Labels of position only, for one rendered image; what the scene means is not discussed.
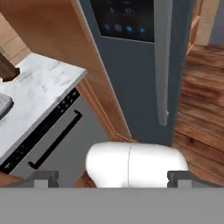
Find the grey fridge door with screen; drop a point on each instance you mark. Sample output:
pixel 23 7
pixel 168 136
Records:
pixel 131 87

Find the wooden fridge side panel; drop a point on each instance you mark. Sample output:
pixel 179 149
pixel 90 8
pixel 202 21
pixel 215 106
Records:
pixel 67 32

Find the grey dishwasher with black panel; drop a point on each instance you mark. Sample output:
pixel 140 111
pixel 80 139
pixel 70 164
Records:
pixel 75 140

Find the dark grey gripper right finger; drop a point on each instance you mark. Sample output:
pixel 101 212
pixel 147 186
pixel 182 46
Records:
pixel 178 176

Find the light wooden cupboard run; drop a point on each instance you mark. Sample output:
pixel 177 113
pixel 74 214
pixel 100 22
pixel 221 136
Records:
pixel 204 20

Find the white rounded object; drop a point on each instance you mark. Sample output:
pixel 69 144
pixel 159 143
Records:
pixel 137 164

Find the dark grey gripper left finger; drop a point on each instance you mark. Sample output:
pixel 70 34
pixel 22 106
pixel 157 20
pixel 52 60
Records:
pixel 46 177

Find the dark brown wooden block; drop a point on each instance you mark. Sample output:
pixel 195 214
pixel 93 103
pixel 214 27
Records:
pixel 6 70

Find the grey flat appliance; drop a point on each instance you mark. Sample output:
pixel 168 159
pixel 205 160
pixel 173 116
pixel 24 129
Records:
pixel 4 105

